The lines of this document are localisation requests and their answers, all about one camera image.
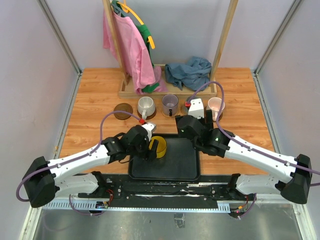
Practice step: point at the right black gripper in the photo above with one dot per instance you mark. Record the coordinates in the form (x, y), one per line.
(208, 123)

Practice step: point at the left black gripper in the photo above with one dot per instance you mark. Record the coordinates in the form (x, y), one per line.
(144, 154)

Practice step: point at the yellow glass mug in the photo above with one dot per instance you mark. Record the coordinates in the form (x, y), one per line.
(162, 146)

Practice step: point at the dark wooden coaster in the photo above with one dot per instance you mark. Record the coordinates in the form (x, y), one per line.
(121, 110)
(216, 117)

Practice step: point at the pink ceramic mug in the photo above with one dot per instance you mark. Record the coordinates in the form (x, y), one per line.
(214, 104)

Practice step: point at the woven rattan coaster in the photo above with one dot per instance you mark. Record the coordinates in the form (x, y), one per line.
(184, 110)

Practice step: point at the grey glass mug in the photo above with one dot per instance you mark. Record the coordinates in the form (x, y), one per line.
(192, 109)

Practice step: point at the light woven coaster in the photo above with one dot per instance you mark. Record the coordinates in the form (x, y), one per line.
(168, 116)

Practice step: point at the purple glass mug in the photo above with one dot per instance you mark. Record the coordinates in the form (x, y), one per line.
(170, 104)

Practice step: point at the white ceramic mug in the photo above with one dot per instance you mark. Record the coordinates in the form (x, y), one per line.
(146, 107)

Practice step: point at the brown glass coaster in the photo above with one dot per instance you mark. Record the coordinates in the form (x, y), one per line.
(148, 117)

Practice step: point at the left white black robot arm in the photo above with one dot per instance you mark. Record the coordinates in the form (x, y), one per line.
(47, 179)

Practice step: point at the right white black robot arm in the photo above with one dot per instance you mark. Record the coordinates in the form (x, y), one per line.
(287, 176)

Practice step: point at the black plastic tray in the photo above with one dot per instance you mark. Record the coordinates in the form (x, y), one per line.
(181, 162)

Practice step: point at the blue crumpled cloth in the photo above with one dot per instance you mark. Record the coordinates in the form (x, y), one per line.
(192, 74)

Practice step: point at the green shirt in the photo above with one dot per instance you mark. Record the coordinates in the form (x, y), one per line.
(137, 43)

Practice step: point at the wooden clothes rack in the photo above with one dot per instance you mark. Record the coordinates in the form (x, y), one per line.
(126, 88)

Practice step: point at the pink shirt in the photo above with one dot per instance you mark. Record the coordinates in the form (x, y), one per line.
(136, 55)

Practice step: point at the yellow hanger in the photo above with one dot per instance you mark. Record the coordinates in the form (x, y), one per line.
(129, 10)

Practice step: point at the green hanger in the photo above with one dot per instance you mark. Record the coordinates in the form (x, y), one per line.
(117, 8)

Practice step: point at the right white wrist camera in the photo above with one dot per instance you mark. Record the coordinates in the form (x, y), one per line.
(201, 112)

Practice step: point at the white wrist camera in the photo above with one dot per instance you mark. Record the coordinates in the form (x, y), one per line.
(150, 128)
(201, 112)

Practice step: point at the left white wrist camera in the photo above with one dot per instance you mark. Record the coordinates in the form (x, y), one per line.
(150, 128)

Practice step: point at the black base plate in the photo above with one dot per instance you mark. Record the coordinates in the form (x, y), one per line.
(201, 194)

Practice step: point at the aluminium front rail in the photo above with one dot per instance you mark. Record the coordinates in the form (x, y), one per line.
(97, 207)

